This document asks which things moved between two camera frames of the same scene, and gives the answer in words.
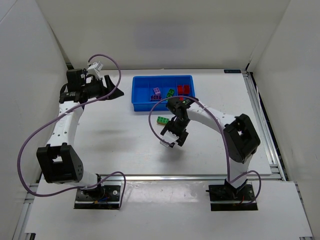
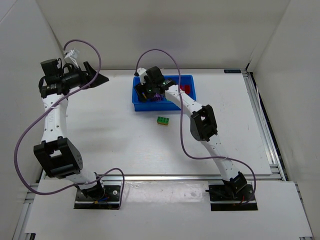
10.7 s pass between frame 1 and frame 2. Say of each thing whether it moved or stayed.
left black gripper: moved
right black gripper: moved
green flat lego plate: stayed
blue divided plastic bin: stayed
